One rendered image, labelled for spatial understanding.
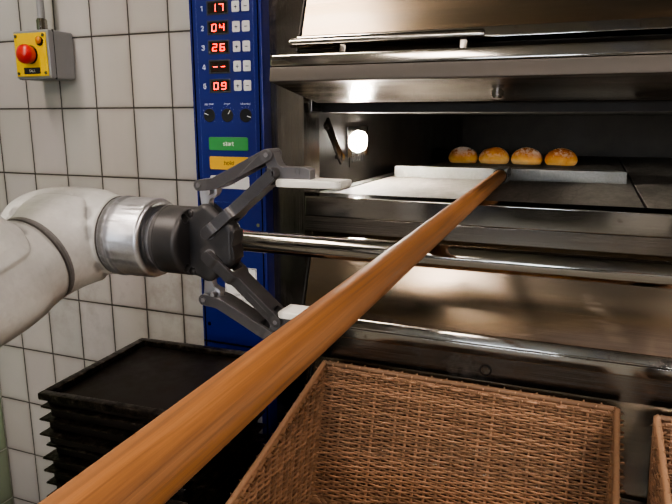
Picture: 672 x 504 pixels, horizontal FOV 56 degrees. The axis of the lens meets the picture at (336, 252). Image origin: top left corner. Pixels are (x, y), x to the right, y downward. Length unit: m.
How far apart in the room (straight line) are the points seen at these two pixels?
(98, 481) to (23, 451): 1.72
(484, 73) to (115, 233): 0.57
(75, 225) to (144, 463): 0.49
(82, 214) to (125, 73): 0.76
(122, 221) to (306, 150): 0.61
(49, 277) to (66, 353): 1.03
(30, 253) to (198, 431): 0.43
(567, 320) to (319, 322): 0.80
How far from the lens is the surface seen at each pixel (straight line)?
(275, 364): 0.35
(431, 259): 0.79
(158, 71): 1.41
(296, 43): 1.14
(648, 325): 1.17
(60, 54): 1.53
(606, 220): 1.13
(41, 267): 0.69
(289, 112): 1.25
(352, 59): 1.05
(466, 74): 0.99
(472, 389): 1.20
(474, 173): 1.61
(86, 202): 0.75
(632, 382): 1.21
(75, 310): 1.66
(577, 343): 1.16
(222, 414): 0.30
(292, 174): 0.63
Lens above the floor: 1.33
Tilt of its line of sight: 12 degrees down
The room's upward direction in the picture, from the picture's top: straight up
